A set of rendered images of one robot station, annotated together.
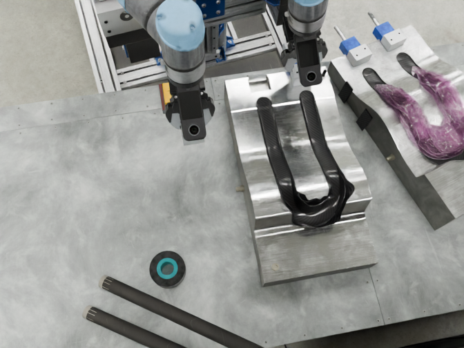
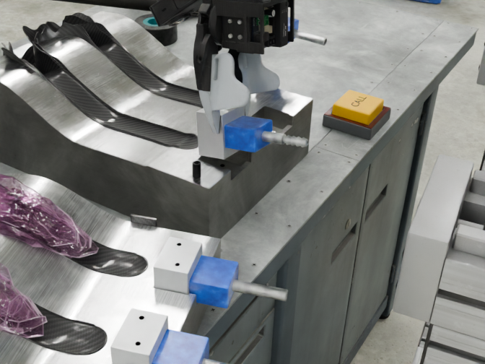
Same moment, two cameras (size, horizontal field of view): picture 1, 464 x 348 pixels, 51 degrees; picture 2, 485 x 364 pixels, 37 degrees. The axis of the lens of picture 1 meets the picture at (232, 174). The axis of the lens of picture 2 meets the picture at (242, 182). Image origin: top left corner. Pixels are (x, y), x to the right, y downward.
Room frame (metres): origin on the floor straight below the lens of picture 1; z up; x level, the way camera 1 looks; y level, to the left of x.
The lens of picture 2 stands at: (1.20, -0.66, 1.35)
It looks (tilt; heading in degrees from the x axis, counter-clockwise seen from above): 34 degrees down; 135
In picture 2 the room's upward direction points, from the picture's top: 2 degrees clockwise
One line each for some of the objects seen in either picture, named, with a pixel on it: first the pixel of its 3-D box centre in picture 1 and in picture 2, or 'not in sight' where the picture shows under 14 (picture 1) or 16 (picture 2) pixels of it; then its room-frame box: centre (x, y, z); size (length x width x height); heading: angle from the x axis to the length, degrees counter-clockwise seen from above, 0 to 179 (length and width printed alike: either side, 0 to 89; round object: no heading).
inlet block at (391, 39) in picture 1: (382, 30); (191, 362); (0.87, -0.37, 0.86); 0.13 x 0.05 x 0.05; 32
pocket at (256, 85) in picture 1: (258, 87); (268, 131); (0.65, -0.05, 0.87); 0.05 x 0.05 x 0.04; 15
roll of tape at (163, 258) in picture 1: (168, 269); (156, 29); (0.18, 0.13, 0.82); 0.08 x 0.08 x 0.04
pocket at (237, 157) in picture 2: not in sight; (224, 167); (0.67, -0.15, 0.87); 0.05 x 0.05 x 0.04; 15
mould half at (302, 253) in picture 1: (297, 167); (111, 101); (0.44, -0.15, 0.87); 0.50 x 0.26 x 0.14; 15
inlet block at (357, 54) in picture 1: (348, 44); (223, 283); (0.81, -0.28, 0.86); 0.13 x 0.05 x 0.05; 32
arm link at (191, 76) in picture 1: (183, 62); not in sight; (0.50, 0.11, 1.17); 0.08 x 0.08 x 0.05
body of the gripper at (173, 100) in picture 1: (186, 82); not in sight; (0.51, 0.10, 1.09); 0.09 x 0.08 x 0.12; 15
